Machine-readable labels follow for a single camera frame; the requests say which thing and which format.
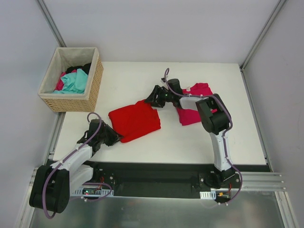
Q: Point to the right white cable duct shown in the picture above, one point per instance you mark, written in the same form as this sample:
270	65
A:
208	195

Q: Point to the magenta t shirt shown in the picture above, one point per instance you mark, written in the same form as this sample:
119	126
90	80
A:
188	116

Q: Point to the aluminium frame rail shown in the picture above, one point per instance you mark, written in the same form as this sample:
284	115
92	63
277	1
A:
263	181

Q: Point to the pink t shirt in basket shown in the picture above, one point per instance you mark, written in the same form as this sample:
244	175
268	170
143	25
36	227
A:
62	83

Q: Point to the left white cable duct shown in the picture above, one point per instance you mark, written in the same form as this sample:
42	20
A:
92	192

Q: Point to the black t shirt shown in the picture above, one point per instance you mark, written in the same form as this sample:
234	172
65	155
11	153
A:
85	68

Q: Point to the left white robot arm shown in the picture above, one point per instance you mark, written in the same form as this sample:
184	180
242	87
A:
54	184

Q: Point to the white cable duct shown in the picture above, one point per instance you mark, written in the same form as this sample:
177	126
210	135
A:
208	195
92	192

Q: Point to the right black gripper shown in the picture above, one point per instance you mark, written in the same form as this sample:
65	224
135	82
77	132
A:
158	95

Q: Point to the teal t shirt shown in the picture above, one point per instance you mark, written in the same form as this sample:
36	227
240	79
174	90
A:
77	83

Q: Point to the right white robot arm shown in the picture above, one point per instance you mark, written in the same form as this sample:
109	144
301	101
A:
214	117

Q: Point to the red t shirt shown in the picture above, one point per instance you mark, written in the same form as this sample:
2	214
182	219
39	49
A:
134	121

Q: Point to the wicker basket with cloth liner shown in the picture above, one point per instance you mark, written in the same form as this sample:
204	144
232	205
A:
62	59

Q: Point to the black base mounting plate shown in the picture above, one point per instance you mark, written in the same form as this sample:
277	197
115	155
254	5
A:
154	180

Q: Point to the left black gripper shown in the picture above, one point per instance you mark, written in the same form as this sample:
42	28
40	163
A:
108	135

